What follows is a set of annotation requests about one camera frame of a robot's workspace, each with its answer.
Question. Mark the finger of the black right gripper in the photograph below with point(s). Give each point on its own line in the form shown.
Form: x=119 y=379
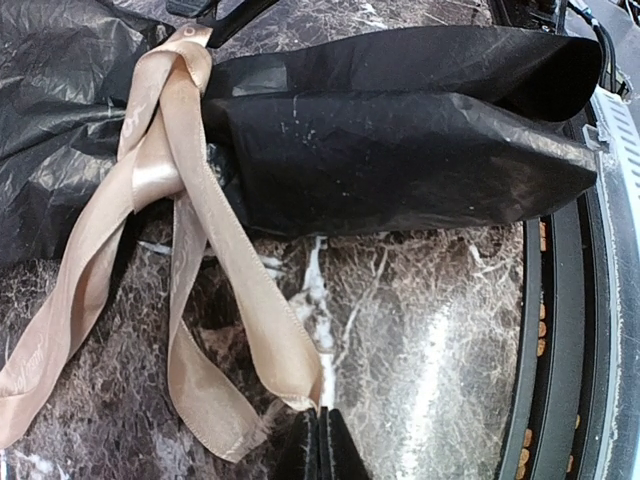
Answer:
x=204 y=12

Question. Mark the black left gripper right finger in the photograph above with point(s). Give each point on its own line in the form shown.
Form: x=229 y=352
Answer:
x=339 y=458

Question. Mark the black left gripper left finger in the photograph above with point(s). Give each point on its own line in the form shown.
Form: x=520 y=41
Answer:
x=299 y=459

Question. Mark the beige ribbon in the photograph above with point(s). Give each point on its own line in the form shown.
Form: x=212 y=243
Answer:
x=162 y=153

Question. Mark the black wrapping paper sheet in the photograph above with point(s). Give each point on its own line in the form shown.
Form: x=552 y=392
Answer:
x=409 y=129

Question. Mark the black front rail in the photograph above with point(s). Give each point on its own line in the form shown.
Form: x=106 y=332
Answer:
x=556 y=421

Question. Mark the white cable duct strip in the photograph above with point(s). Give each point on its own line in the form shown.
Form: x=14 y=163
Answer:
x=616 y=141

